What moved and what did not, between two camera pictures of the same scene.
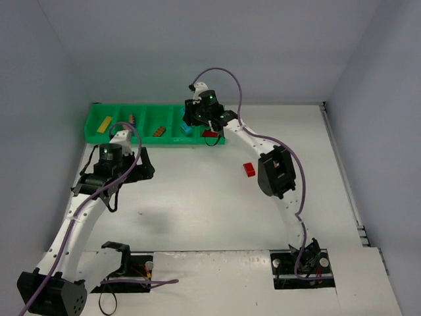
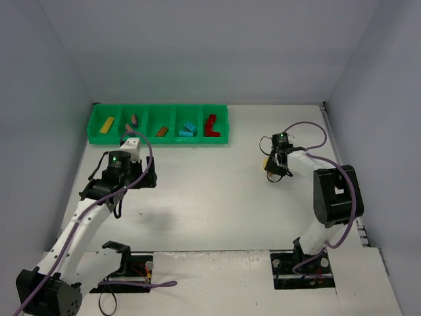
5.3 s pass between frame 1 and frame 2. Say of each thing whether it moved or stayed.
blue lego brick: moved
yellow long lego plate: stayed
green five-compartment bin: stayed
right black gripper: moved
